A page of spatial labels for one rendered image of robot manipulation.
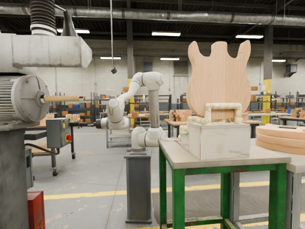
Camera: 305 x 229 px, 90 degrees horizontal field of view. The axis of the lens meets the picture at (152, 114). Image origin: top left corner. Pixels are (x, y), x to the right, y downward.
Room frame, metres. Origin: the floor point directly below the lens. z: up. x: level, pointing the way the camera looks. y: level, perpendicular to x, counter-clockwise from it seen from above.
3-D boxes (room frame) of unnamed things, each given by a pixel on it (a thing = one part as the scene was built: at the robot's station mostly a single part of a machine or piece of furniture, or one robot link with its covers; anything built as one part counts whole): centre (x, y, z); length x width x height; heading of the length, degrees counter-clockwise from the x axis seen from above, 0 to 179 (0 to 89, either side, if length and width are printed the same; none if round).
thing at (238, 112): (0.79, -0.44, 1.15); 0.03 x 0.03 x 0.09
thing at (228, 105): (0.78, -0.36, 1.20); 0.20 x 0.03 x 0.03; 98
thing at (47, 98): (0.87, 0.50, 1.25); 0.18 x 0.03 x 0.03; 95
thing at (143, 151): (1.66, 0.17, 0.73); 0.22 x 0.18 x 0.06; 88
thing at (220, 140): (0.83, -0.35, 1.02); 0.27 x 0.15 x 0.17; 99
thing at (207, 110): (0.77, -0.28, 1.15); 0.03 x 0.03 x 0.09
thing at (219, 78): (0.82, -0.36, 1.33); 0.35 x 0.04 x 0.40; 98
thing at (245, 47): (0.84, -0.48, 1.49); 0.07 x 0.04 x 0.10; 98
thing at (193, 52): (0.80, -0.23, 1.48); 0.07 x 0.04 x 0.09; 98
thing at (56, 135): (1.09, 0.75, 0.99); 0.24 x 0.21 x 0.26; 95
